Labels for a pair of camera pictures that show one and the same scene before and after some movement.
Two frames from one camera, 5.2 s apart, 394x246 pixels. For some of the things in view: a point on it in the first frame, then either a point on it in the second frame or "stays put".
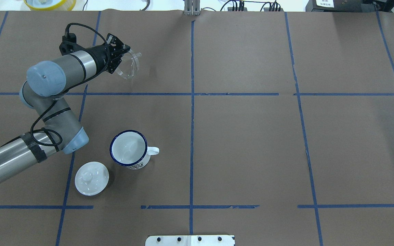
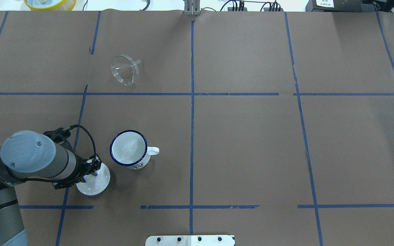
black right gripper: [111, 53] to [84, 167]
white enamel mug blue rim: [129, 148] stays put
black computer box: [342, 6] stays put
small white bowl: [91, 178] stays put
